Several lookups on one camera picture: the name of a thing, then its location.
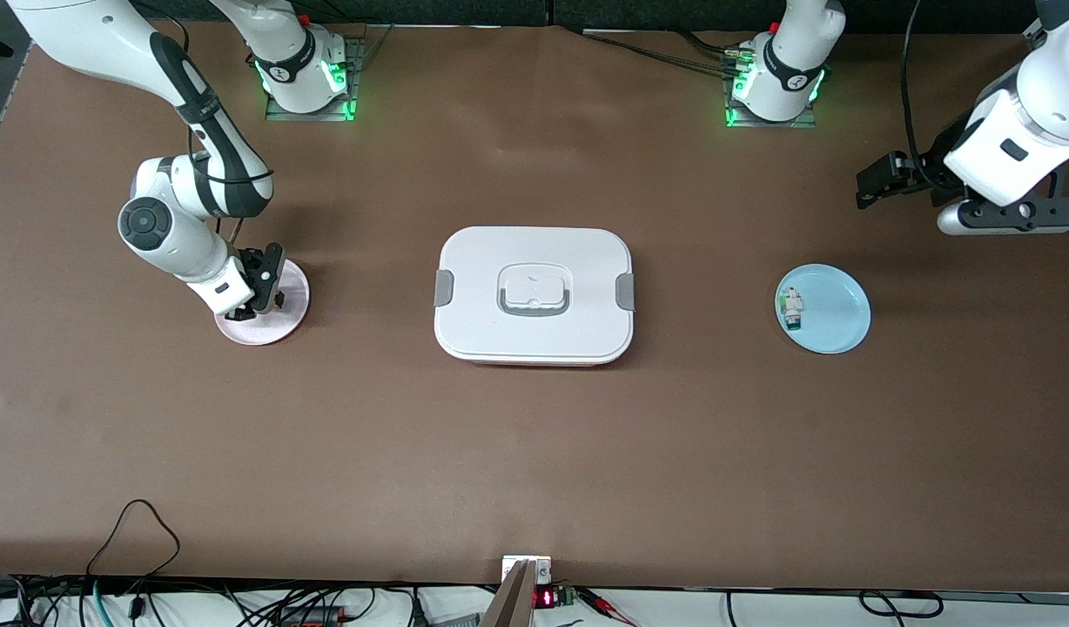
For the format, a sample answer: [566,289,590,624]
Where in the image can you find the black coiled cable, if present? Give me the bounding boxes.
[857,590,945,619]

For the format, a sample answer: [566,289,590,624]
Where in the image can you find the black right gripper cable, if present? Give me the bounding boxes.
[186,131,274,249]

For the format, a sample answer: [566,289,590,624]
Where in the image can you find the small white mount bracket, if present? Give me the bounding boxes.
[502,556,553,586]

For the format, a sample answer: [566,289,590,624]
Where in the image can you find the aluminium camera mount bar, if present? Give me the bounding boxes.
[478,559,535,627]

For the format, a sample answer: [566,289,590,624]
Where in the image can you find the pink round plate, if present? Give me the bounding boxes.
[213,257,311,347]

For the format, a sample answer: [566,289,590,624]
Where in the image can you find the thin black looped cable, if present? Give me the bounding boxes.
[86,499,181,580]

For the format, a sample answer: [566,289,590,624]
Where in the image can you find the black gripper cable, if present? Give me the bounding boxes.
[186,131,274,249]
[900,0,936,166]

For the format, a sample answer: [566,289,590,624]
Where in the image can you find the light blue round plate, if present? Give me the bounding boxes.
[775,263,872,355]

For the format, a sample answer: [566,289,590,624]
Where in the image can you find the white lunch box grey handle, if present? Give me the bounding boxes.
[434,226,635,367]

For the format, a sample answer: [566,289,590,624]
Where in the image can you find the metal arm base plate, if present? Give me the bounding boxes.
[724,48,818,130]
[265,35,366,123]

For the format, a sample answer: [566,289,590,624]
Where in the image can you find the black arm base cables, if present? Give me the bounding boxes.
[578,26,757,79]

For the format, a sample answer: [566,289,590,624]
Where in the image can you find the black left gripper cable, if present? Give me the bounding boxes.
[900,0,936,166]

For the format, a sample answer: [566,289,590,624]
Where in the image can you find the tangled black cable bundle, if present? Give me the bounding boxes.
[0,575,413,627]

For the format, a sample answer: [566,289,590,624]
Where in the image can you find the red black clip leads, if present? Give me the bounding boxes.
[578,588,640,626]

